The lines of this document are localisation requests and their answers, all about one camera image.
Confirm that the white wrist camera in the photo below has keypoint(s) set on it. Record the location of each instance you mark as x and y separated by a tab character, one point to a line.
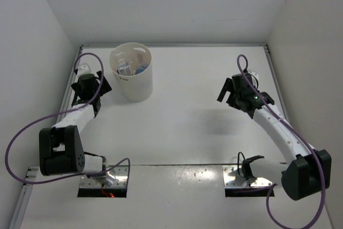
254	74
82	69

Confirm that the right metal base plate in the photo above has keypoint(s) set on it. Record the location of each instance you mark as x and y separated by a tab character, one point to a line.
232	180

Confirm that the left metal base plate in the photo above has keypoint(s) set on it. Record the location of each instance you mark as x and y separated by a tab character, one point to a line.
114	179

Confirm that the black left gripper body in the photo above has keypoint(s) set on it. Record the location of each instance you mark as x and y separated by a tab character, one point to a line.
104	89

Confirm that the metal base plate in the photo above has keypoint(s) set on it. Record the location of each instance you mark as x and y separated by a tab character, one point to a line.
114	179
232	180

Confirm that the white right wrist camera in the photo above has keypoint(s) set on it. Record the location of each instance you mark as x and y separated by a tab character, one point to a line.
254	74

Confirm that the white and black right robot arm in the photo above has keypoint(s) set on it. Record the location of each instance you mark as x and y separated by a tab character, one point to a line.
306	170

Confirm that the blue label plastic bottle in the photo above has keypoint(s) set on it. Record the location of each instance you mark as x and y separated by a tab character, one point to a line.
141	68

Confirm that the cream cylindrical bin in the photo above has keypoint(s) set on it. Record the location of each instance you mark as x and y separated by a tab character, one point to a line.
136	88

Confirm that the aluminium frame rail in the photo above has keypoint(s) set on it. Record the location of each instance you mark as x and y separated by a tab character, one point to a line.
65	97

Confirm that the clear plastic bottle blue cap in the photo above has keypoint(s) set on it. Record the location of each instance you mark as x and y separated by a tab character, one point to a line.
126	56

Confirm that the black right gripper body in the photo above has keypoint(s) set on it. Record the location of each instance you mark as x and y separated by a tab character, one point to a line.
237	95

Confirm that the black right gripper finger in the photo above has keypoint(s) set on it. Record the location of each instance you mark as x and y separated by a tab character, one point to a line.
231	100
227	87

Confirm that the small clear bottle white cap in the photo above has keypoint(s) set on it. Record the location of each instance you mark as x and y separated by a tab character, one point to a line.
124	69

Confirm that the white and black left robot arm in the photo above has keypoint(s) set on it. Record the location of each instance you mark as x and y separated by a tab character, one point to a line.
60	149

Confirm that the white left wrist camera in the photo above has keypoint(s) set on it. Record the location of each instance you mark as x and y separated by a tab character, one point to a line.
82	69

